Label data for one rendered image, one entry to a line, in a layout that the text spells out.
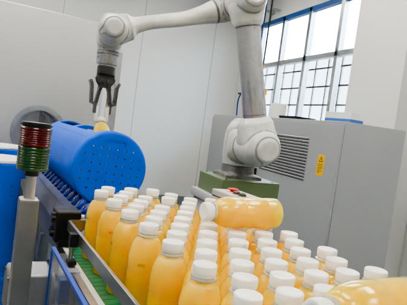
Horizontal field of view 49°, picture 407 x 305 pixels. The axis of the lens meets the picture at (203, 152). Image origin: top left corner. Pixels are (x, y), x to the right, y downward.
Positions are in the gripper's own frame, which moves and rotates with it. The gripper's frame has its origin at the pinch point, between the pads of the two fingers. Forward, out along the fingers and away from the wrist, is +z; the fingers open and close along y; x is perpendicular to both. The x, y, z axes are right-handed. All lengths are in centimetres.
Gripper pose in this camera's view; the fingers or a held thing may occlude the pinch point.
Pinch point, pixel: (101, 114)
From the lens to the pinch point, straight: 191.0
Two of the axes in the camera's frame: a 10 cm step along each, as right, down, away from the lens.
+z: -1.2, 9.9, 0.5
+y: -8.8, -0.8, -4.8
